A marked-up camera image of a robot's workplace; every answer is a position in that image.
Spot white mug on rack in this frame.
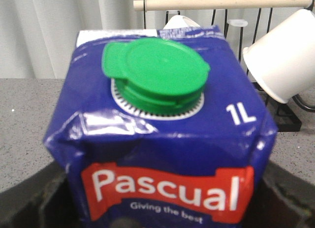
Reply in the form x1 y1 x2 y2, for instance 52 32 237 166
243 9 315 112
163 15 200 30

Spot white mug right on rack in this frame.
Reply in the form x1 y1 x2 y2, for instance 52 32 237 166
243 9 315 112

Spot white mug left on rack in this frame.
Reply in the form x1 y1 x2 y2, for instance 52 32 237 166
163 15 200 30

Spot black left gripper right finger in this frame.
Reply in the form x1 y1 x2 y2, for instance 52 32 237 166
255 162 315 228

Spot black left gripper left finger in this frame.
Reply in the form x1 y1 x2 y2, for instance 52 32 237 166
0 162 81 228

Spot black wire mug rack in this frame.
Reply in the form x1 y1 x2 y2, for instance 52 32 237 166
133 0 315 132

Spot Pascual milk carton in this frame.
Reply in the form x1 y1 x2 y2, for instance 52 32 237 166
44 26 277 228

